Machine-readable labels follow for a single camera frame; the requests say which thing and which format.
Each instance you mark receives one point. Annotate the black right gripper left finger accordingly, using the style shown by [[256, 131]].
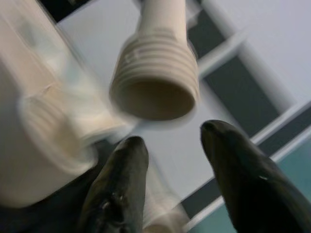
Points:
[[121, 189]]

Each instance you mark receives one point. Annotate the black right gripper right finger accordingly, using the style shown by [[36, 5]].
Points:
[[255, 189]]

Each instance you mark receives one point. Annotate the white plastic table top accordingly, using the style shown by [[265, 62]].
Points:
[[36, 179]]

